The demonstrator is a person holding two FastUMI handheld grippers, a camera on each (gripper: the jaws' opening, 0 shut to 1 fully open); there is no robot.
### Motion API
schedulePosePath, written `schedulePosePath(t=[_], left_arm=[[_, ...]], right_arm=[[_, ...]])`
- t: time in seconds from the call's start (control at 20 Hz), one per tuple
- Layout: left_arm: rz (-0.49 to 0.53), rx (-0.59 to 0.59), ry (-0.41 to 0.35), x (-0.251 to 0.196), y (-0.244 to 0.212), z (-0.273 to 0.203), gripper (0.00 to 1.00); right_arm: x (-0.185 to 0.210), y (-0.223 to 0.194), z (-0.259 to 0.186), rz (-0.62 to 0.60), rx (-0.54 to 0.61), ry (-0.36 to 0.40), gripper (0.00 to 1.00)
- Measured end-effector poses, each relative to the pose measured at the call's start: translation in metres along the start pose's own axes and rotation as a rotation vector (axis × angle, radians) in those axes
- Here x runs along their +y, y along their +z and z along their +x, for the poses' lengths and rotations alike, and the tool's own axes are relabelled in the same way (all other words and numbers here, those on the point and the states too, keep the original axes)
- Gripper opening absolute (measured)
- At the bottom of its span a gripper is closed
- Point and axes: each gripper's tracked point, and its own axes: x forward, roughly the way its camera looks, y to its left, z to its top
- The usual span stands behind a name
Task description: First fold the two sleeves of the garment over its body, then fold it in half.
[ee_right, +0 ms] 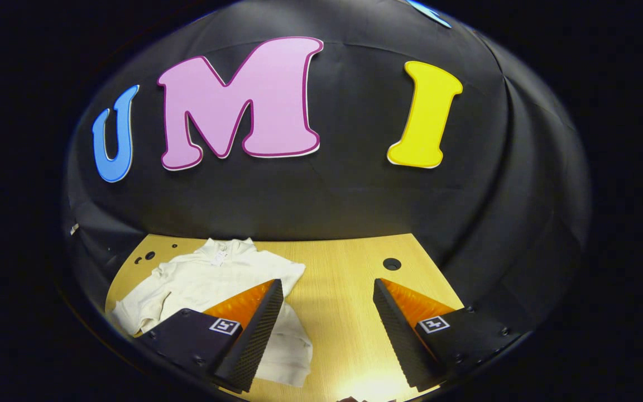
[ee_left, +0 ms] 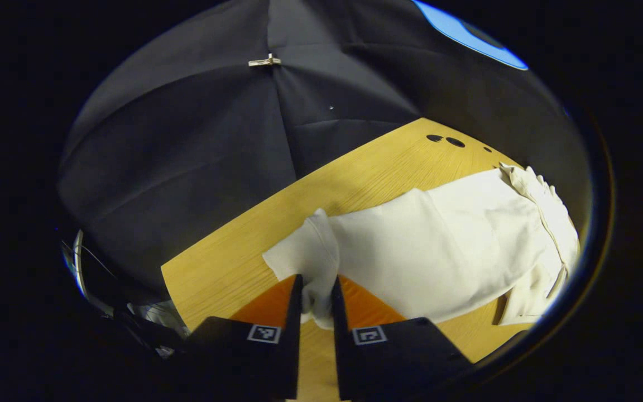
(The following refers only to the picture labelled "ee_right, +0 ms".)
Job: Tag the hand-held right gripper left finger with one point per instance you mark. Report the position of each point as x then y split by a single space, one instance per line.
254 340

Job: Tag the black backdrop cloth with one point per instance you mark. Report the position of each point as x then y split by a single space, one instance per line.
355 195

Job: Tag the white paper hang tag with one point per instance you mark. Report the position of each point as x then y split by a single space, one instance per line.
220 258

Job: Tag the white sweatshirt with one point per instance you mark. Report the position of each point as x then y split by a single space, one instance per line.
204 279

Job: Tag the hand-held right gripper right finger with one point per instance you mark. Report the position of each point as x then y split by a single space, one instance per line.
399 340

